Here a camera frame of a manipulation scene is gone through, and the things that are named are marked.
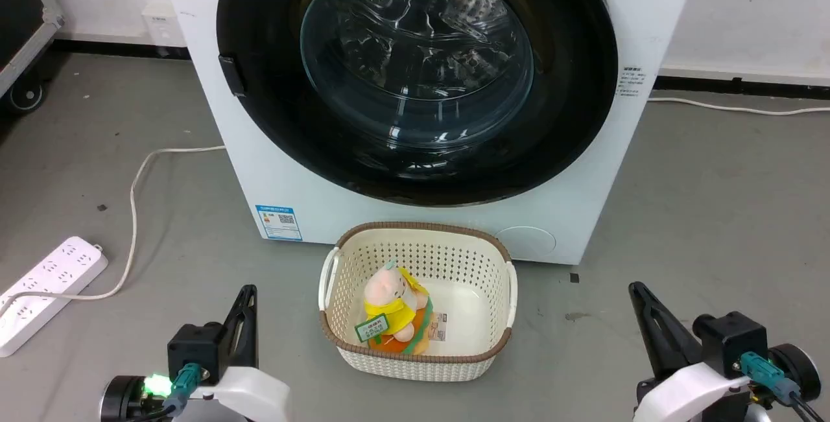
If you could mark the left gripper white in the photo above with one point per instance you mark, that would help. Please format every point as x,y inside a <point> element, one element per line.
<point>249,395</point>

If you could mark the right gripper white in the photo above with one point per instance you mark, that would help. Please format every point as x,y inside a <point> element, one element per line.
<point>690,393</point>

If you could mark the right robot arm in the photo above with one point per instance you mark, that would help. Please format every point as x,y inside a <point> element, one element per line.
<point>801,370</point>

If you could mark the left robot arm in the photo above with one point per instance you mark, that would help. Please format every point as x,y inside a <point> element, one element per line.
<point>124,399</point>

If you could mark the white front-load washing machine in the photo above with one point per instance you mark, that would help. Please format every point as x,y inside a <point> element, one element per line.
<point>583,214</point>

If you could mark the round black glass washer door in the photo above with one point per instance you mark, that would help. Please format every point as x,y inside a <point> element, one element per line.
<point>415,150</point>

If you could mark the blue energy label sticker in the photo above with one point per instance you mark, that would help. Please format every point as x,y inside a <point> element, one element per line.
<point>279,222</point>

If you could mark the green and white hang tag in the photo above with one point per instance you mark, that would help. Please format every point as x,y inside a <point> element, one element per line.
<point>371,328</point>

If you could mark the plush doll in yellow clothes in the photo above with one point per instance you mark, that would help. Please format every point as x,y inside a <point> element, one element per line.
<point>395,308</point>

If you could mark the round white filter cover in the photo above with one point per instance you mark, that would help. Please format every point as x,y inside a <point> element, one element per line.
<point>528,243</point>

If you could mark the cream perforated laundry basket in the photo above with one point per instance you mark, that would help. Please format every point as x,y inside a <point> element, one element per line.
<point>473,318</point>

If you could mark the white printed label card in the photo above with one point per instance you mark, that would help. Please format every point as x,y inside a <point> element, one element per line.
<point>439,328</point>

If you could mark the white power strip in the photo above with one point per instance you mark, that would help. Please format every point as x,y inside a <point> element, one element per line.
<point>45,289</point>

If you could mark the small text sticker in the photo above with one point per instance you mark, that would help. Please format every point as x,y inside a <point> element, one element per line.
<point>632,81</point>

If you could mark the black flight case with wheel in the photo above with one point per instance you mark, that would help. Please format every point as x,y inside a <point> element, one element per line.
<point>19,26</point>

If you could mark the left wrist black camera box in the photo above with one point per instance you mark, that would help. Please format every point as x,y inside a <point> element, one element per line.
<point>194,351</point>

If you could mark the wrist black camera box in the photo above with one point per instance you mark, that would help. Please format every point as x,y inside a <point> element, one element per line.
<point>729,344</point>
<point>194,351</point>

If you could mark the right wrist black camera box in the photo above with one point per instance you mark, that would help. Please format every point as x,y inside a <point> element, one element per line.
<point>729,344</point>

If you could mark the white wall outlet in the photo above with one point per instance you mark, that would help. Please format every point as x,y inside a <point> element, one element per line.
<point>159,23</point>

